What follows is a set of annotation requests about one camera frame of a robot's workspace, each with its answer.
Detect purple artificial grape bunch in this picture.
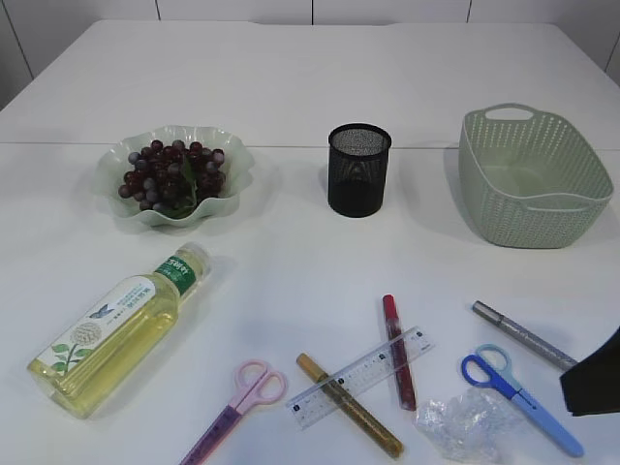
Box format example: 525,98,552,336
117,139,226,219

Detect blue scissors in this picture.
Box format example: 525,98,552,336
460,344,584,458

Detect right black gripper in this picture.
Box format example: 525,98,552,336
560,330,619,417

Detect gold glitter pen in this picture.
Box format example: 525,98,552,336
296,353,404,459

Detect black mesh pen holder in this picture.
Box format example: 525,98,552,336
327,123,391,218

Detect red glitter pen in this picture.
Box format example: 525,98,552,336
382,294,417,412

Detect pink purple scissors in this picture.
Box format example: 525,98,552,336
181,359,288,464

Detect clear plastic sheet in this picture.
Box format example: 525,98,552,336
414,387,524,464

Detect clear plastic ruler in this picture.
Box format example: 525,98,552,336
286,326,434,429

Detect green translucent wavy plate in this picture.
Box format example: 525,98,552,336
94,125,254,227

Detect green plastic basket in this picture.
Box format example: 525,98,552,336
458,103,614,249

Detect yellow tea bottle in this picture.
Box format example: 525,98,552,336
27,242,210,419

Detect silver glitter pen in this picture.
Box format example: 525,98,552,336
472,300,577,372

